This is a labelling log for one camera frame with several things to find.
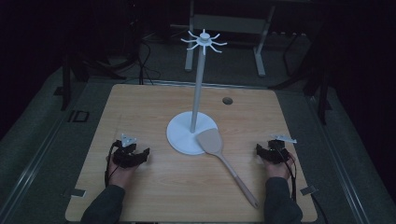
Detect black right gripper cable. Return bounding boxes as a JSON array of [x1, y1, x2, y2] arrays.
[[276, 148, 299, 203]]

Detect black metal stand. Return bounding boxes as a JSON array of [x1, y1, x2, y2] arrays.
[[60, 0, 148, 112], [270, 18, 333, 126]]

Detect person's left hand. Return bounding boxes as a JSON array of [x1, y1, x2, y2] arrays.
[[106, 154, 139, 189]]

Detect person's right hand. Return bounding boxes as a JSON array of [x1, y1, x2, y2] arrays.
[[263, 151, 296, 181]]

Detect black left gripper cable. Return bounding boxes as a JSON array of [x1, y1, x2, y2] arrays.
[[104, 140, 123, 188]]

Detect grey metal table frame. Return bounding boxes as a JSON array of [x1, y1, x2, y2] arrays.
[[184, 0, 276, 78]]

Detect black floor cables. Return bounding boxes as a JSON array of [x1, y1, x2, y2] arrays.
[[135, 38, 163, 86]]

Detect grey metal bracket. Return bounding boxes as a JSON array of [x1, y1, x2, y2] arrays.
[[63, 188, 88, 199], [300, 185, 319, 197]]

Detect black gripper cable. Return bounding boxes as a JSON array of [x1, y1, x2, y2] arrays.
[[104, 140, 123, 188], [276, 148, 299, 203]]

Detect wooden spatula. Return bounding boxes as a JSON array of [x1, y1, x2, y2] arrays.
[[196, 127, 260, 210]]

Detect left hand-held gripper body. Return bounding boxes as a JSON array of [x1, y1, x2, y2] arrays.
[[111, 133, 142, 169]]

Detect white utensil stand with hooks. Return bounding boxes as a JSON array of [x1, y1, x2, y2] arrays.
[[165, 28, 228, 156]]

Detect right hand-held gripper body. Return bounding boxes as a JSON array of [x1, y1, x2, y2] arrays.
[[264, 133, 298, 165]]

